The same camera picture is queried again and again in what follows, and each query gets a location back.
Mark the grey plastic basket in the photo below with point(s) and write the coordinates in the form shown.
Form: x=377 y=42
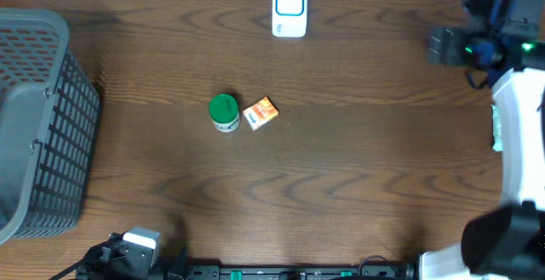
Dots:
x=50 y=115

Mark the green lid jar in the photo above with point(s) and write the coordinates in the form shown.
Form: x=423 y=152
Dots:
x=224 y=113

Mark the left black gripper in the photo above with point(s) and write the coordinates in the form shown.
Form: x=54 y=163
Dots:
x=117 y=237

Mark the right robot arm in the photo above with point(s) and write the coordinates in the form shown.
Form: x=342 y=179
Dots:
x=508 y=242

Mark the white barcode scanner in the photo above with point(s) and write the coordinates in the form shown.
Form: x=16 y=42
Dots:
x=289 y=18

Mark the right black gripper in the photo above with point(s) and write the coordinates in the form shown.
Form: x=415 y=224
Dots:
x=449 y=48

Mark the small orange sachet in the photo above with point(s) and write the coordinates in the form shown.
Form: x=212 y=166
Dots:
x=261 y=113

